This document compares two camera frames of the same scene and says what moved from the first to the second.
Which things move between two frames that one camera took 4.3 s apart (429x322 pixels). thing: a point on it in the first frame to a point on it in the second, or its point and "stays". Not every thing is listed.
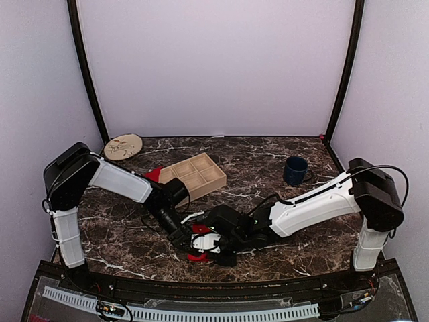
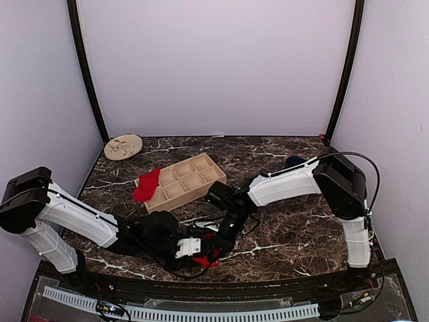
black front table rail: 216,289 stays
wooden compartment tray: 200,174 stays
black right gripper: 228,261 to 226,244
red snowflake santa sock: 199,229 to 204,261
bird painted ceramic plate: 123,146 stays
